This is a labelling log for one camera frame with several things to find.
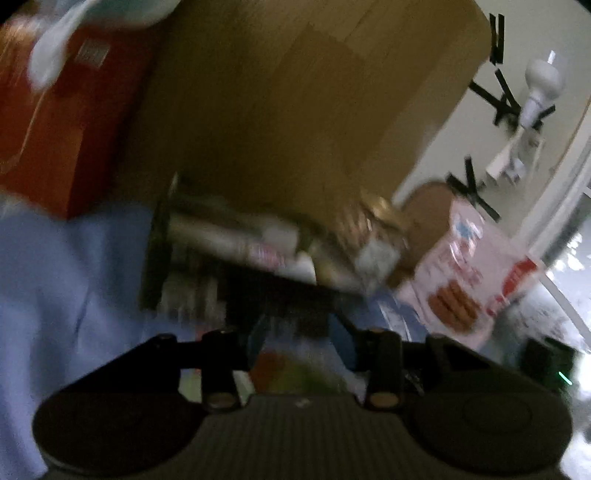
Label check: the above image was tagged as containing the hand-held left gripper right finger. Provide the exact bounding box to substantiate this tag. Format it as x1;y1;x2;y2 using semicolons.
328;315;496;412

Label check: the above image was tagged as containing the black storage basket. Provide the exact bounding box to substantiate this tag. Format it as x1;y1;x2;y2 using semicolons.
139;173;409;335

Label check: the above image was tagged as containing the pink snack bag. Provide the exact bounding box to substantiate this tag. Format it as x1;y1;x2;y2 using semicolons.
394;194;546;352

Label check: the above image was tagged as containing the red gift bag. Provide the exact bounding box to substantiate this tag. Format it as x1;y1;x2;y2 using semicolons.
0;14;160;221

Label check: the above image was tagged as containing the large cardboard box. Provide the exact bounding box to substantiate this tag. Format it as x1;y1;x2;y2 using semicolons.
115;0;491;243

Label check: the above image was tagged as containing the round brown cardboard piece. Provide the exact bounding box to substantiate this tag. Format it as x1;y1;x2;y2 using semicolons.
392;181;463;288

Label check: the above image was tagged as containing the white paper bundle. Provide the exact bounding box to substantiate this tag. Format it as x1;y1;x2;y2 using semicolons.
485;129;546;186

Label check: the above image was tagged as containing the black tape strip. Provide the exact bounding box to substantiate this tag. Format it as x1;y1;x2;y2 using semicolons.
488;13;507;66

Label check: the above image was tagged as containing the pastel plush toy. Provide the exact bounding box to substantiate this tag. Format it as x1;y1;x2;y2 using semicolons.
27;0;182;92

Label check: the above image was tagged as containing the blue bedsheet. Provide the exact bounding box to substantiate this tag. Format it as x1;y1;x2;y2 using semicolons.
0;193;525;480

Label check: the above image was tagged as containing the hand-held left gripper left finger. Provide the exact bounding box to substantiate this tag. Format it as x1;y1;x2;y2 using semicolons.
108;319;269;412

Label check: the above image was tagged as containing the silvery snack packet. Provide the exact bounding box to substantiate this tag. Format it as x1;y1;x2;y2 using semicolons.
167;194;297;260

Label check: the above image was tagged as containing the glass jar with gold lid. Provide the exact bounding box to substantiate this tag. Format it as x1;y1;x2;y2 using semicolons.
332;189;413;297

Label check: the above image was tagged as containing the green snack packet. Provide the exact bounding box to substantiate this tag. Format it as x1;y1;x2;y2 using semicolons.
252;348;352;398

